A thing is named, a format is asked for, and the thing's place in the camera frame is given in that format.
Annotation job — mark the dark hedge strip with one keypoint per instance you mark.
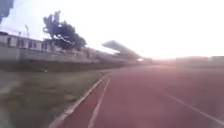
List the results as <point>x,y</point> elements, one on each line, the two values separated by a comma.
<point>56,66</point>

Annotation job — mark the grass field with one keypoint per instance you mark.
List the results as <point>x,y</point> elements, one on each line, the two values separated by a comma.
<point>36,96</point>

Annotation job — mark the grey concrete wall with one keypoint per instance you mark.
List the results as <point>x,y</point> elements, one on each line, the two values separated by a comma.
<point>40,55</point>

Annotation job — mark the grandstand with roof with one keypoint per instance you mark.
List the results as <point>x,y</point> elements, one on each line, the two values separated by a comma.
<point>121,50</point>

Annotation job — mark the red running track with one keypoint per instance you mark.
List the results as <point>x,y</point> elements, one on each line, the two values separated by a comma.
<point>140,100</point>

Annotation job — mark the dark tree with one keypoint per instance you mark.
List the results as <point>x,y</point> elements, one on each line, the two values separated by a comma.
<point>63,33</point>

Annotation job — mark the pale kerb strip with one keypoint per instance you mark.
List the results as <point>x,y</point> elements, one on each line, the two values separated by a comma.
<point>77,103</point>

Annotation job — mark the long low building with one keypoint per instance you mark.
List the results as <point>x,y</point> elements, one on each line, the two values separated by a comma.
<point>23,42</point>

